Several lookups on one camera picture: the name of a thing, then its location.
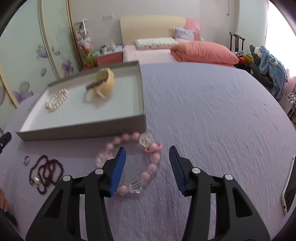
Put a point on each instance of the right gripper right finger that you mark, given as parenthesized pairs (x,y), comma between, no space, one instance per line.
(236,216)

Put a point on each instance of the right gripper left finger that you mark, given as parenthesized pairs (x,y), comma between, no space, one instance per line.
(58,218)

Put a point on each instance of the yellow wrist watch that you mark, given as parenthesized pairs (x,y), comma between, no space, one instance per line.
(105,81)

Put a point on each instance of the thin silver bangle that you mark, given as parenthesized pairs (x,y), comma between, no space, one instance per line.
(90,97)

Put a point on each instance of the person's left hand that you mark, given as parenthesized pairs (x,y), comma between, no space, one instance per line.
(3,202)

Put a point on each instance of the white smartphone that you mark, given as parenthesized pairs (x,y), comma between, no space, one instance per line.
(288,193)

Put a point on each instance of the sliding wardrobe with flowers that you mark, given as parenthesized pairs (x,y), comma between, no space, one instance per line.
(37,48)

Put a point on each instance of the purple bed cover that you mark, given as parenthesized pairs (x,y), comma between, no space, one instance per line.
(220,118)

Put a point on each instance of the grey cardboard tray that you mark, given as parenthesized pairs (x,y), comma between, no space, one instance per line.
(59,112)

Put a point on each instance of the yellow green plush toy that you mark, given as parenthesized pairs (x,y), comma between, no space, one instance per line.
(90,60)

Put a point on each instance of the clear plush toy tube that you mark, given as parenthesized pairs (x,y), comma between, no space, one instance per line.
(84,42)

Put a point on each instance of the pink white nightstand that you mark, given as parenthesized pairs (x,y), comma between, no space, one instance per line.
(111,58)

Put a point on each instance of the pink bed sheet mattress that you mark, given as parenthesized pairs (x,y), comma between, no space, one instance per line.
(131,53)

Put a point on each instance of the blue plush robe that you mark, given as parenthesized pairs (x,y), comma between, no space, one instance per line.
(269,64)

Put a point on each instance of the beige pink headboard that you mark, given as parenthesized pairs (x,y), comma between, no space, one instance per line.
(153,26)

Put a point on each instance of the folded salmon quilt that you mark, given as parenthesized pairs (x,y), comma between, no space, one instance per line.
(203,52)

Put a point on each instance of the floral white pillow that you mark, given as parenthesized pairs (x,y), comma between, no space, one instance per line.
(155,43)

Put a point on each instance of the dark wooden chair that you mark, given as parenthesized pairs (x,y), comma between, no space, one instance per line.
(236,44)

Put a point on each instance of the purple patterned pillow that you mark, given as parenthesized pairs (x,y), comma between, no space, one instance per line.
(181,34)

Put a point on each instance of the wall power socket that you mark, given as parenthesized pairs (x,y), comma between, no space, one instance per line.
(107,17)

